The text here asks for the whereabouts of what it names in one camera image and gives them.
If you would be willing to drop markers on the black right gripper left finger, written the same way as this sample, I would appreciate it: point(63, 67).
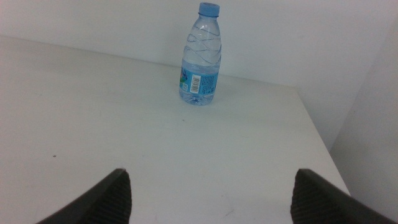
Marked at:
point(105, 202)

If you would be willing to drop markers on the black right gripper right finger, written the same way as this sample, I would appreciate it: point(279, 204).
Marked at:
point(320, 202)

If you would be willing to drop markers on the clear water bottle blue cap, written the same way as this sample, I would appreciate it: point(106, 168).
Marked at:
point(200, 62)

